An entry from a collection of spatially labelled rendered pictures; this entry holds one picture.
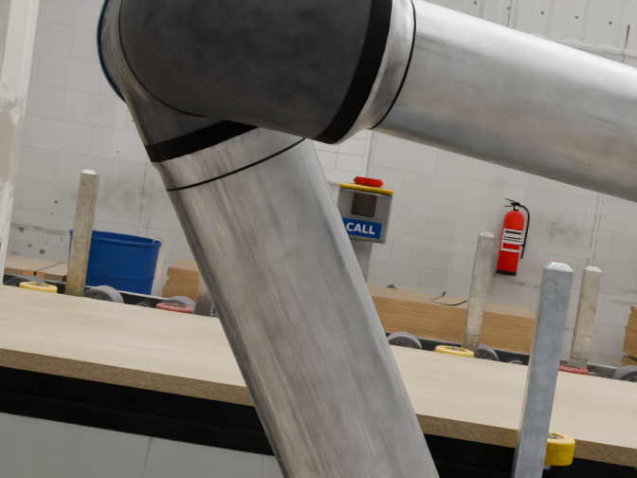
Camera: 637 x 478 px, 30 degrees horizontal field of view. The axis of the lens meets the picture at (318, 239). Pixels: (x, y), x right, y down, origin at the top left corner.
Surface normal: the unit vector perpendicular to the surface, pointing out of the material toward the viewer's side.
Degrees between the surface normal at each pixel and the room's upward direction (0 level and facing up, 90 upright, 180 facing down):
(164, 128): 113
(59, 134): 90
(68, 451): 90
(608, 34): 90
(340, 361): 88
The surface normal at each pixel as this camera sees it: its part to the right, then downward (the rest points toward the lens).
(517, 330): 0.04, 0.06
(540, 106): 0.28, 0.21
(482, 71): 0.33, -0.03
